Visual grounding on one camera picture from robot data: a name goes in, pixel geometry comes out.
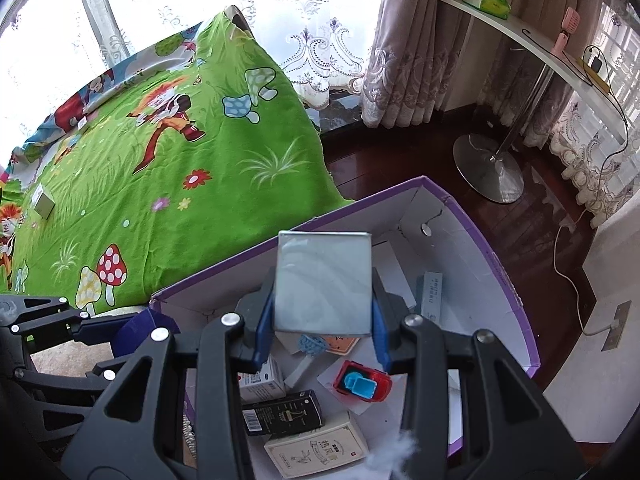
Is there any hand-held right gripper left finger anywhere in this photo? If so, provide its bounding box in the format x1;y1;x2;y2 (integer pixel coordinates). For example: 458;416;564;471
75;267;278;480

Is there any green tissue pack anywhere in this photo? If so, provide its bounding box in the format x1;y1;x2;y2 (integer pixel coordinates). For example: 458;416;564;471
462;0;512;20

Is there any mauve curtain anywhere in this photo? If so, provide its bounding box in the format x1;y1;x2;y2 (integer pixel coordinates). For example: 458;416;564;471
360;0;640;128

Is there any green cartoon bedsheet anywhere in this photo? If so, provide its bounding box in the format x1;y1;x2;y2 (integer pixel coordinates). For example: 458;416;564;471
0;7;351;317

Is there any silver cube box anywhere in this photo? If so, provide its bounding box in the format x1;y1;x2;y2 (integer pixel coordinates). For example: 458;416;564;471
272;230;373;336

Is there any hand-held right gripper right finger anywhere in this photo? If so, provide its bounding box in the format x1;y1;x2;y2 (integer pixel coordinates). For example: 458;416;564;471
370;270;588;480

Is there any small silver box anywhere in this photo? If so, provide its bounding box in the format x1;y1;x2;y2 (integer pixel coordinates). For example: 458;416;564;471
31;183;57;220

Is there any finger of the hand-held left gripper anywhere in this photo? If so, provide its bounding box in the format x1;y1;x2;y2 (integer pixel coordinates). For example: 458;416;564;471
0;295;126;347
12;355;123;411

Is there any pink handheld fan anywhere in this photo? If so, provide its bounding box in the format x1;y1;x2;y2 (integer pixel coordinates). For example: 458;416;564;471
552;7;576;53

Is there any white lace curtain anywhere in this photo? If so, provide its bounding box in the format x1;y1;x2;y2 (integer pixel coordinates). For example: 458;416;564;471
0;0;391;111
547;0;640;228

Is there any brass floor socket plate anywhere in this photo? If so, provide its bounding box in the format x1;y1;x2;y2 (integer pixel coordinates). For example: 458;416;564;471
601;301;632;352

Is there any white cable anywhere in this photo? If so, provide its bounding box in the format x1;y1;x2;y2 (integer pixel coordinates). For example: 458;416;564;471
552;125;632;337

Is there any orange cream box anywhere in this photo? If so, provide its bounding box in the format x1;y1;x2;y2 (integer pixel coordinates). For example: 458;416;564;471
324;335;362;357

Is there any black box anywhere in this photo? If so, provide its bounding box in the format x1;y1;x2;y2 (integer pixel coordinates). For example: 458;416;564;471
241;389;326;437

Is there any white blue-print medicine box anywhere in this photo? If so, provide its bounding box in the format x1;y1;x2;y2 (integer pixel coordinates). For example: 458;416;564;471
237;355;287;402

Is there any window frame post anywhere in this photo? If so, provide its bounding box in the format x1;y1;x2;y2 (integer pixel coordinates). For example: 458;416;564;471
72;0;136;68

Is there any yellow power strip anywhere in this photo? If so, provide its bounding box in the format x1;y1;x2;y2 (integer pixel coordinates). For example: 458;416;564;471
577;55;612;93

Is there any white fluff tuft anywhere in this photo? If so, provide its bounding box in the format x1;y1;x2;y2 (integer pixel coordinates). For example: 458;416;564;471
367;430;421;480

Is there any light blue mesh ball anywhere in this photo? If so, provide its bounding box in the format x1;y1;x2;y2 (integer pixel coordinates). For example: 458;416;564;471
297;334;328;358

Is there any cream box with figure print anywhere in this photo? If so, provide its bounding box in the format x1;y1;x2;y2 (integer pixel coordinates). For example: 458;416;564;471
263;411;370;479

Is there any white curved table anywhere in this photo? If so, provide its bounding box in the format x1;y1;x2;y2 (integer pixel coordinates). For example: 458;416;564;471
437;0;632;204

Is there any white box with grey print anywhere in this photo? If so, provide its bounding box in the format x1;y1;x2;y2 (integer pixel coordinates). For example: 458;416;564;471
416;270;447;322

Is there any purple cardboard box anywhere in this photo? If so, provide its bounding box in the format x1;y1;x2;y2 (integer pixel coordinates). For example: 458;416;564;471
149;175;542;461

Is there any red toy truck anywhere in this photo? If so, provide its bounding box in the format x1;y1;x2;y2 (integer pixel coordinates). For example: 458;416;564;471
332;359;393;403

